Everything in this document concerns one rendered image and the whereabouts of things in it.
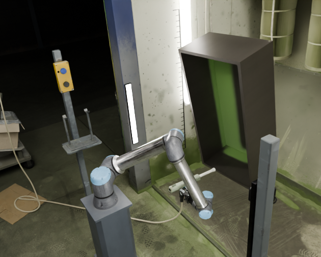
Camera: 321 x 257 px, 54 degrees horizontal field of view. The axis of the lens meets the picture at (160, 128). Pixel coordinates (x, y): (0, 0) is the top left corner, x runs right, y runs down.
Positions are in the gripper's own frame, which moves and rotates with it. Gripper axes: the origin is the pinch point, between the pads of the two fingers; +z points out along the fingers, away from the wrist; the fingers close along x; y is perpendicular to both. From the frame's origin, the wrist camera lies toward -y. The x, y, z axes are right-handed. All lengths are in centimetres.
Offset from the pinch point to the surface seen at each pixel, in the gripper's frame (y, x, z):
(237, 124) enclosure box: -32, 71, 8
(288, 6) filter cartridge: -119, 156, 36
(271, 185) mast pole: -105, -38, -112
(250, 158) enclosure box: -34, 42, -36
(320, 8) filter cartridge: -125, 145, -5
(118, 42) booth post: -107, -4, 83
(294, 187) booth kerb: 41, 118, -34
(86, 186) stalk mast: 37, -57, 90
